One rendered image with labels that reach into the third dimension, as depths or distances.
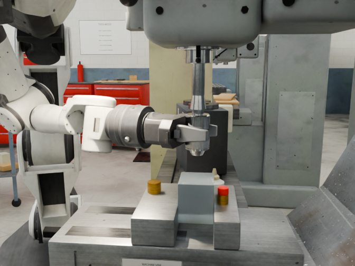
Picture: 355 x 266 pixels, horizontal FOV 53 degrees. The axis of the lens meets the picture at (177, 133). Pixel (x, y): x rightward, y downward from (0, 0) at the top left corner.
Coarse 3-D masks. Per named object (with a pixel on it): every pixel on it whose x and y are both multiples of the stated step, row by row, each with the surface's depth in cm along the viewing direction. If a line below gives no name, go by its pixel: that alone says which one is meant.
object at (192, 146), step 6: (186, 120) 67; (192, 126) 66; (198, 126) 66; (204, 126) 66; (186, 144) 68; (192, 144) 67; (198, 144) 67; (204, 144) 67; (192, 150) 67; (198, 150) 67; (204, 150) 67
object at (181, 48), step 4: (176, 48) 64; (180, 48) 63; (184, 48) 62; (188, 48) 62; (192, 48) 62; (204, 48) 61; (208, 48) 62; (212, 48) 62; (216, 48) 62; (220, 48) 64
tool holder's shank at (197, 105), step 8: (192, 64) 66; (200, 64) 65; (192, 72) 66; (200, 72) 65; (192, 80) 66; (200, 80) 66; (192, 88) 67; (200, 88) 66; (192, 96) 67; (200, 96) 66; (192, 104) 67; (200, 104) 66; (192, 112) 67; (200, 112) 67
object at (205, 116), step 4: (188, 116) 67; (192, 116) 66; (196, 116) 66; (200, 116) 66; (204, 116) 66; (208, 116) 67; (192, 120) 66; (196, 120) 66; (200, 120) 66; (204, 120) 66
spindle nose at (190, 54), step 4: (188, 52) 64; (192, 52) 64; (204, 52) 64; (208, 52) 64; (188, 56) 64; (192, 56) 64; (204, 56) 64; (208, 56) 64; (188, 60) 64; (192, 60) 64; (204, 60) 64; (208, 60) 64
